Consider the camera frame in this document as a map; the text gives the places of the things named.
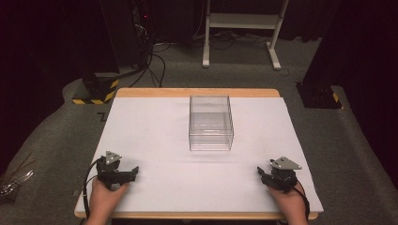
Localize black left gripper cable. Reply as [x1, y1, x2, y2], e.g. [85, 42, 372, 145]
[82, 157, 104, 219]

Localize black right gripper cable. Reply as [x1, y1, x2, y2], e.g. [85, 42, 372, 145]
[294, 179, 311, 221]

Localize wooden table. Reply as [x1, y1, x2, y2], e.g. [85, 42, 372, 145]
[73, 87, 319, 220]

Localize silver metal tripod legs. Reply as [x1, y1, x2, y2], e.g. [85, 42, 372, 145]
[0, 152, 36, 202]

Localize white table mat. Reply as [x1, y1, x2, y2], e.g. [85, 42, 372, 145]
[75, 97, 325, 214]

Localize dark curtain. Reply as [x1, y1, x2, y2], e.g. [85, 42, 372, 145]
[0, 0, 120, 176]
[301, 0, 398, 188]

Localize white metal stand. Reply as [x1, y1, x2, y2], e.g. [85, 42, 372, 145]
[202, 0, 289, 71]

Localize clear plastic box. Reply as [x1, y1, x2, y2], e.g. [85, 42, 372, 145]
[188, 95, 235, 152]

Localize black base with yellow stripes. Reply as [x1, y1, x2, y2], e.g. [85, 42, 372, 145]
[71, 72, 121, 106]

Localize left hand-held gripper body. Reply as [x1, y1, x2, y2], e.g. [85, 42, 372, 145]
[95, 150, 133, 190]

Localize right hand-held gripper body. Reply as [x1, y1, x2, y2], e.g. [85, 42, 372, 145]
[262, 156, 303, 192]

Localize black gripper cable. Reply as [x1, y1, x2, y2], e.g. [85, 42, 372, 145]
[82, 157, 104, 219]
[294, 179, 311, 221]

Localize black floor cables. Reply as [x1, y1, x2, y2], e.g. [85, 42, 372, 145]
[118, 43, 176, 89]

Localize person's left hand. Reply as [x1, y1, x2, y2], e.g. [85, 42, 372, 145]
[88, 178, 130, 221]

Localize black equipment rack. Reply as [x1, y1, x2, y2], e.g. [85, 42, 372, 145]
[99, 0, 155, 70]

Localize black flat stand base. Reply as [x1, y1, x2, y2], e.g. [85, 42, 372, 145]
[295, 82, 343, 110]

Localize person's right hand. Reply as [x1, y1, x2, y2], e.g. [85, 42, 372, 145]
[268, 181, 306, 221]

